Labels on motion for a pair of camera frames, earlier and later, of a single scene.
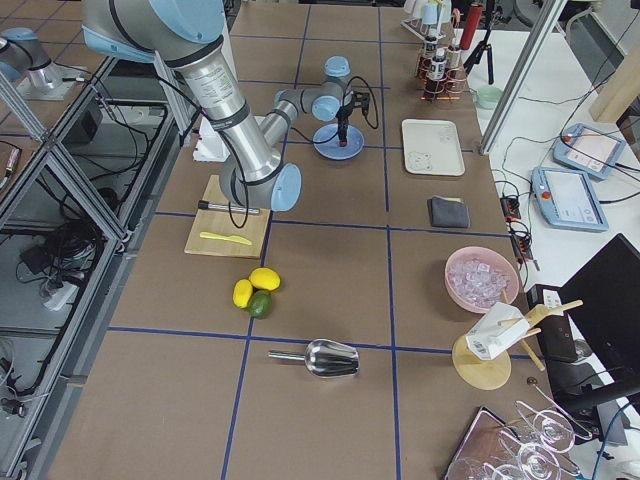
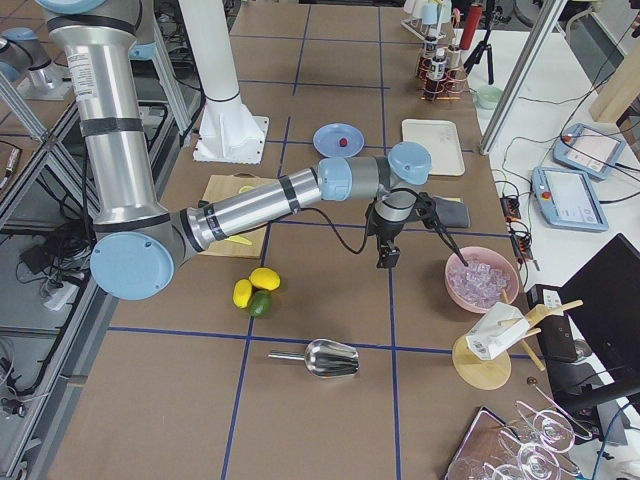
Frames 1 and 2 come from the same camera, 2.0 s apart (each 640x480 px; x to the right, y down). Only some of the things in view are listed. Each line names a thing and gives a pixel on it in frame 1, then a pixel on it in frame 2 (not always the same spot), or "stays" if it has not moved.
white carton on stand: [495, 330] stays
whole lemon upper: [265, 278] stays
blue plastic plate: [326, 142] stays
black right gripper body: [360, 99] to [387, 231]
